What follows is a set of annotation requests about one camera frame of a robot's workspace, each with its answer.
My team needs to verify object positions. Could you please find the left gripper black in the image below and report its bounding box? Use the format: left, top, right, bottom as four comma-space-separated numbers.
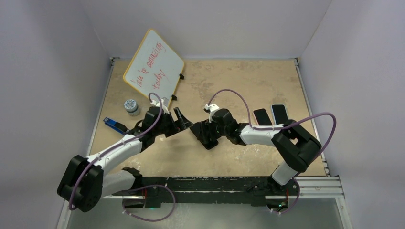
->
153, 108, 192, 137

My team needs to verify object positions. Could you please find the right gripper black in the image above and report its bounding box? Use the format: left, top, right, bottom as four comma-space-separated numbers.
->
198, 118, 229, 144

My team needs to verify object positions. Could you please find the phone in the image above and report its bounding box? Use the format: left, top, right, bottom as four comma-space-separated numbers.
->
271, 104, 288, 125
253, 108, 273, 126

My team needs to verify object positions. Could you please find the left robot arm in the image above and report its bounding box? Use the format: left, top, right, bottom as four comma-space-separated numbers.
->
57, 106, 193, 212

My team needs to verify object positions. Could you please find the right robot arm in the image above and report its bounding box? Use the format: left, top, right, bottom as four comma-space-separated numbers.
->
190, 108, 321, 194

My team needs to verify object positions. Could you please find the phone in blue case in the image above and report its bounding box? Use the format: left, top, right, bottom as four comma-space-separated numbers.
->
271, 104, 288, 125

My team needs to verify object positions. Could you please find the small grey tape roll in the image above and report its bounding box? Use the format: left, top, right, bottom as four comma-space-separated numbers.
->
124, 99, 140, 116

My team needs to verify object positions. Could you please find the blue black stapler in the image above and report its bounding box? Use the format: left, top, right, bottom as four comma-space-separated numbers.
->
103, 117, 128, 135

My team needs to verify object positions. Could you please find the white board yellow frame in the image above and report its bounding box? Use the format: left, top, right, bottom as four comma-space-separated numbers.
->
123, 29, 185, 107

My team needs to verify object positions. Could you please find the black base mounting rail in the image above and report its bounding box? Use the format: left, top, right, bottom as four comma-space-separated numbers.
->
119, 176, 299, 209

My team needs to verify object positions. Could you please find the aluminium frame rail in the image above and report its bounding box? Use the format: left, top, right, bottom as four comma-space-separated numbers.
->
265, 176, 345, 200

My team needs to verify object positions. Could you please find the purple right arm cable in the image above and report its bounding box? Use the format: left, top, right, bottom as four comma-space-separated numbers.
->
203, 89, 337, 216

